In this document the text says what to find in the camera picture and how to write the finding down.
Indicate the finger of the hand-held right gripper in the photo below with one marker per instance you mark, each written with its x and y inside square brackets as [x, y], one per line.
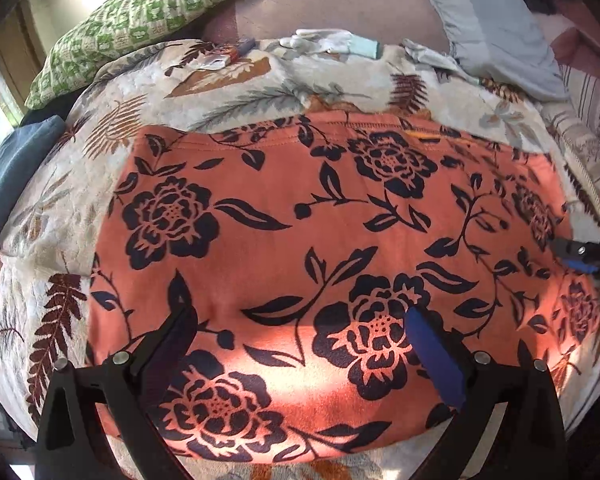
[575, 249]
[580, 265]

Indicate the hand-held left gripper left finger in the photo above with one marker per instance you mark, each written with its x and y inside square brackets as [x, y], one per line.
[175, 340]

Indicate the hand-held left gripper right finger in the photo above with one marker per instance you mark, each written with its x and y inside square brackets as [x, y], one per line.
[437, 360]

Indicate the orange floral shirt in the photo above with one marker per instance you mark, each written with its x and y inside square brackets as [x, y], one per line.
[280, 240]

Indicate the striped floral bed cover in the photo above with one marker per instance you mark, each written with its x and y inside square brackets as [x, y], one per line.
[595, 110]

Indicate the maroon and pink blanket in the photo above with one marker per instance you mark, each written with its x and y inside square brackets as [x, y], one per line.
[575, 45]

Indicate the blue folded cloth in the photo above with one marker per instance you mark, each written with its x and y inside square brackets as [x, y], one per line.
[15, 175]

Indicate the grey pillow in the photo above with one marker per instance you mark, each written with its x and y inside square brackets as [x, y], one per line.
[495, 25]

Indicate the small white cloth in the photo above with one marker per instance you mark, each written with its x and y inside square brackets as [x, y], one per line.
[430, 55]

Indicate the leaf-printed blanket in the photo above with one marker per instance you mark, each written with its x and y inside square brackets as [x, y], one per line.
[145, 85]

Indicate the dark cloth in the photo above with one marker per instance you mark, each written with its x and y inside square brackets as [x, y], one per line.
[45, 115]

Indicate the small silver packet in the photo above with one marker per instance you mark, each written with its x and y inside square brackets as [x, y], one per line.
[215, 62]

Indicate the red and blue pen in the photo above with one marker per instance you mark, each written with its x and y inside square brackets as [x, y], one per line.
[242, 47]

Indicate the green patterned pillow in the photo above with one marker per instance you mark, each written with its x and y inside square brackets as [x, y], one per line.
[130, 25]

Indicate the white gloves with teal cuff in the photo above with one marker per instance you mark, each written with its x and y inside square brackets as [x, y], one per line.
[325, 42]

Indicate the mauve bed sheet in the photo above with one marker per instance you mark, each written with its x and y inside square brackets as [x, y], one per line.
[330, 0]

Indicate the wooden window frame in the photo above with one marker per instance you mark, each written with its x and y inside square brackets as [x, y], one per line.
[15, 40]

